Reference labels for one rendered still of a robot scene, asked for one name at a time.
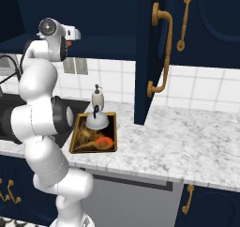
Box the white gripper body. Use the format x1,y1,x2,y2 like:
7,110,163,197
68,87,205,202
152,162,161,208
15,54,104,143
72,27,83,41

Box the navy open cabinet door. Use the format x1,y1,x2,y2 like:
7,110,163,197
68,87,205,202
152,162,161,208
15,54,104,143
133,0,173,126

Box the gold-rimmed dark picture tray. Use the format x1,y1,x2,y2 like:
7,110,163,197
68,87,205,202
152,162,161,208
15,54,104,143
68,112,118,155

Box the orange mug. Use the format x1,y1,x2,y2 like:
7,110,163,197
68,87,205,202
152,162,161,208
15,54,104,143
95,136,114,150

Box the navy base cupboard doors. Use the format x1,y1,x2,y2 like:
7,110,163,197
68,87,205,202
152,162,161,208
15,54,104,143
0,155,61,227

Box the white soap dispenser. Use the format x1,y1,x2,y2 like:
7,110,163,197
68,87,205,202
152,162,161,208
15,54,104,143
91,83,105,114

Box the black tap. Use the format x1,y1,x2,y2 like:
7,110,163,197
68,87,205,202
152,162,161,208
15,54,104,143
0,53,23,83

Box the black sink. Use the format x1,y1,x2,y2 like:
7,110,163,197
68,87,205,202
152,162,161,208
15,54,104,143
0,92,92,148

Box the grey dishwasher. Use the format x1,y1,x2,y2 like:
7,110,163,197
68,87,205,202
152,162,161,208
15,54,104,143
79,167,186,227

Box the navy base cupboard door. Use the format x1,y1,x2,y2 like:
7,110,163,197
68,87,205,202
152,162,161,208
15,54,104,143
173,183,240,227

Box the navy open wall cabinet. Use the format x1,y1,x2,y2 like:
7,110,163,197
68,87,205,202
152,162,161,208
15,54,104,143
0,0,137,62

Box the grey wall socket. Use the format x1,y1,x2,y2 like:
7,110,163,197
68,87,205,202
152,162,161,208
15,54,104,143
63,57,76,75
75,58,89,76

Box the white kettle with black handle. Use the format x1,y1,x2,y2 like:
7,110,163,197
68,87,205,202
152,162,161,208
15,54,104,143
85,104,111,131

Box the large gold cabinet door handle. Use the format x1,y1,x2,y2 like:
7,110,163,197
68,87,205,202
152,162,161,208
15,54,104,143
146,2,173,99

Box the slim gold cabinet door handle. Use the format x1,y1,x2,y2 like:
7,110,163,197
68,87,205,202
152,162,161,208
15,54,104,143
175,0,193,53

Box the navy wall cabinet door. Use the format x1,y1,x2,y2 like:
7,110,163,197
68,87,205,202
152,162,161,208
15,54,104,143
171,0,240,69

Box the gold base cupboard handle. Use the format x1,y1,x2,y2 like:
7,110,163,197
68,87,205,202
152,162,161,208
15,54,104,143
6,179,23,204
181,184,196,216
0,177,8,203

